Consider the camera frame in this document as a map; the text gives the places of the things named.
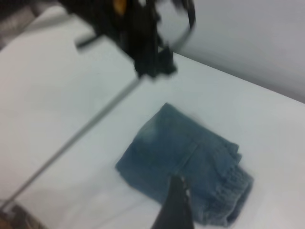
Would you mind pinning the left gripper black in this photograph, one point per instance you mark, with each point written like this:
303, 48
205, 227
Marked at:
124, 23

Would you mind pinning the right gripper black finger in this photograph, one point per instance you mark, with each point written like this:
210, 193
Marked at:
177, 210

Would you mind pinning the blue denim pants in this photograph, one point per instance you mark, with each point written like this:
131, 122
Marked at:
166, 148

